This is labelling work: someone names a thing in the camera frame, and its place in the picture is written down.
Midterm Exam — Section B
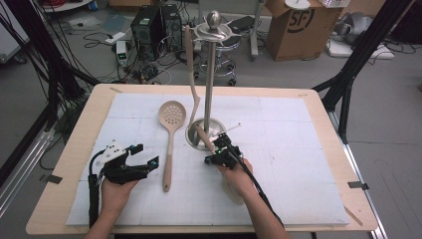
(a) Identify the beige skimmer spoon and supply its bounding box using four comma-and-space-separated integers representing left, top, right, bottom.
157, 100, 187, 193

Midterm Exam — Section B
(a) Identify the aluminium rail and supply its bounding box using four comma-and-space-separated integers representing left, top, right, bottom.
326, 109, 389, 239
0, 127, 58, 218

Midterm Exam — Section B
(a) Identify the white round lid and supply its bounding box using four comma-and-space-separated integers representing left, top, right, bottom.
284, 0, 312, 11

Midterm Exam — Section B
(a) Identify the black flat device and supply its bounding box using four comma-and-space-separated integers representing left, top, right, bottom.
228, 15, 257, 34

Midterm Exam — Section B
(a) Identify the thin wooden strip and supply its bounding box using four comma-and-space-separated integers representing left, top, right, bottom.
342, 205, 364, 227

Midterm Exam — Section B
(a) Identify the black computer tower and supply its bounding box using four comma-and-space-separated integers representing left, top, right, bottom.
129, 5, 164, 62
160, 3, 184, 53

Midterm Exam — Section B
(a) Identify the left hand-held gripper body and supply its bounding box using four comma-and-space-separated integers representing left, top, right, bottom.
95, 139, 151, 185

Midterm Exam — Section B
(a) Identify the metal utensil stand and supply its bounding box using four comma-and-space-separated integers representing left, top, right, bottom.
184, 9, 242, 152

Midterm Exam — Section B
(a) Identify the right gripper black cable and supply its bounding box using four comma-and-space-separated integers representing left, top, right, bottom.
225, 138, 287, 230

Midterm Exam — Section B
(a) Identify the black metal frame strut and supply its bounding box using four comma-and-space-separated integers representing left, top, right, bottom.
312, 0, 414, 145

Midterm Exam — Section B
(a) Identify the white gridded foam mat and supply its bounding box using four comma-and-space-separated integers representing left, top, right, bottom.
65, 92, 351, 227

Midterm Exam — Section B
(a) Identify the white cabinet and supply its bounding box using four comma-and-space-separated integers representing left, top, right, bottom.
0, 13, 30, 65

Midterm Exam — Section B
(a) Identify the black tape piece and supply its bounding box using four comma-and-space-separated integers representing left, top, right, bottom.
346, 180, 370, 191
39, 173, 64, 185

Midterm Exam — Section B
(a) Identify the beige long-handled utensil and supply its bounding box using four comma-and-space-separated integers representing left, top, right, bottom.
184, 24, 202, 128

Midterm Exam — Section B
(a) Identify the black round stool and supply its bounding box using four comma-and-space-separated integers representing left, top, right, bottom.
193, 31, 238, 88

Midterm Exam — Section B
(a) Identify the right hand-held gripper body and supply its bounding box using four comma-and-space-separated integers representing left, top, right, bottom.
214, 122, 243, 170

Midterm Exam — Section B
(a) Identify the grey bag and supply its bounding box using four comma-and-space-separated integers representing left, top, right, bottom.
332, 11, 375, 46

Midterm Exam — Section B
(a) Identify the person's right hand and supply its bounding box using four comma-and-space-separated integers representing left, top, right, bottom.
217, 158, 255, 200

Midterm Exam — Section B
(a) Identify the white round table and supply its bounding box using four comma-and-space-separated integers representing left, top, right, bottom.
39, 0, 96, 14

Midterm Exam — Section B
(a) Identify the person's left hand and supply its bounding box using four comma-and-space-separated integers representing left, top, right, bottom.
100, 177, 140, 217

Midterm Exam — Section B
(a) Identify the cardboard box with black logo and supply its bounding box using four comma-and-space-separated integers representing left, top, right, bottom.
264, 0, 343, 63

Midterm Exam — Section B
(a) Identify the black frame post with cables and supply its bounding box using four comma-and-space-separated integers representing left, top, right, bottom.
0, 0, 101, 133

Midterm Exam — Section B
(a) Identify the white power strip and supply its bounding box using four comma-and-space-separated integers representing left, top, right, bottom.
105, 31, 127, 46

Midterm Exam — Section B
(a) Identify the tangle of black cables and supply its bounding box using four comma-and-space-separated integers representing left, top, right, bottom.
125, 49, 187, 86

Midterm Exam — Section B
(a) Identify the small white device green display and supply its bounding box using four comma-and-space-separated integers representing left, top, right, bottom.
114, 40, 129, 68

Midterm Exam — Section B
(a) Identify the white flat board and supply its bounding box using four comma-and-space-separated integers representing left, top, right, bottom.
325, 39, 396, 61

